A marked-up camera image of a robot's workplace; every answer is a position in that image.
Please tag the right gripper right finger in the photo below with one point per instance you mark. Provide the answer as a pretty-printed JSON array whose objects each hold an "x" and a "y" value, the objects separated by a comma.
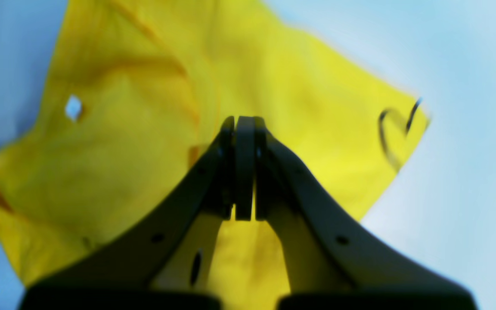
[{"x": 333, "y": 263}]

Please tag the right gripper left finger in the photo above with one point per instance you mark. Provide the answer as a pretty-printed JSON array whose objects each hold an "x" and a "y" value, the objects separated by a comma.
[{"x": 162, "y": 263}]

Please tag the orange yellow t-shirt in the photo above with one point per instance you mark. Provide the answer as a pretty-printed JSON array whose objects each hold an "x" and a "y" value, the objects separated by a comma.
[{"x": 106, "y": 104}]

